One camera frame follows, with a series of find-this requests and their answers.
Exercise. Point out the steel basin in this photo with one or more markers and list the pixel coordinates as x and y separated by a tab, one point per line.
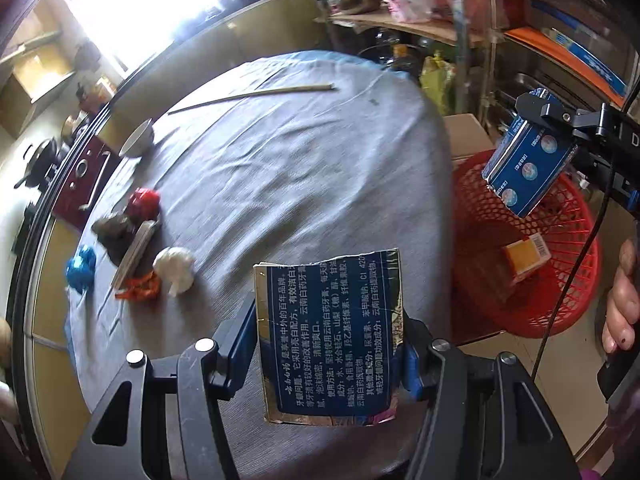
520	87

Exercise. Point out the person's right hand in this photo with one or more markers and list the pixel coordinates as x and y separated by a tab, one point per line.
620	305

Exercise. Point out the white medicine box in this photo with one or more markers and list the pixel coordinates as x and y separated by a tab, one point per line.
132	255

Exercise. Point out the yellow plastic bag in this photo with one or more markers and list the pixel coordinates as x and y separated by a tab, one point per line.
435	82

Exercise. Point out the orange small box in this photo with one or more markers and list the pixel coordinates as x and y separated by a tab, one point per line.
522	260

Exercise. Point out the red plastic mesh basket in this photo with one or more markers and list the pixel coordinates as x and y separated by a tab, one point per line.
565	310

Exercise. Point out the blue carton with round marks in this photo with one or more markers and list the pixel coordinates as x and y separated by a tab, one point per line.
530	160

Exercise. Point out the metal shelf rack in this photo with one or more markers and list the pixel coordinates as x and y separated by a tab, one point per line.
461	60

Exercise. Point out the dark red oven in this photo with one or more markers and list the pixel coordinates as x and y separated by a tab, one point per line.
85	180

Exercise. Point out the white ceramic bowl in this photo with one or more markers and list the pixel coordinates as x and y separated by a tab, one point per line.
137	142

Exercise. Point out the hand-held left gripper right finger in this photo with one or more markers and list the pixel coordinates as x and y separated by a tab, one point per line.
410	375

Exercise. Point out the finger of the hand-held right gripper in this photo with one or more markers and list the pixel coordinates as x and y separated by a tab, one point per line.
595	170
550	110

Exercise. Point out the cardboard box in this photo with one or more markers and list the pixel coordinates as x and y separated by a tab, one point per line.
465	135

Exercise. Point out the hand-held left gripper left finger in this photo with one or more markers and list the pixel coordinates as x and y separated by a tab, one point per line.
245	342

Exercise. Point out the grey tablecloth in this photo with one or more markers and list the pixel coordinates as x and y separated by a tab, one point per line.
300	170

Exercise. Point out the blue crumpled plastic bag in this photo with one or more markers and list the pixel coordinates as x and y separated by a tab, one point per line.
80	267

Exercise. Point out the blue and orange flat box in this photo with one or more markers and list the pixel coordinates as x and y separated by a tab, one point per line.
575	50

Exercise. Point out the black wok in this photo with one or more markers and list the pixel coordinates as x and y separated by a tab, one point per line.
42	157

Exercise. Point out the torn blue carton piece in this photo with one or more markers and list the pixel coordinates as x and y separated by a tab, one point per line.
325	335

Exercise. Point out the thin bamboo stick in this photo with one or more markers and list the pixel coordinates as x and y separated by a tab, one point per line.
260	93

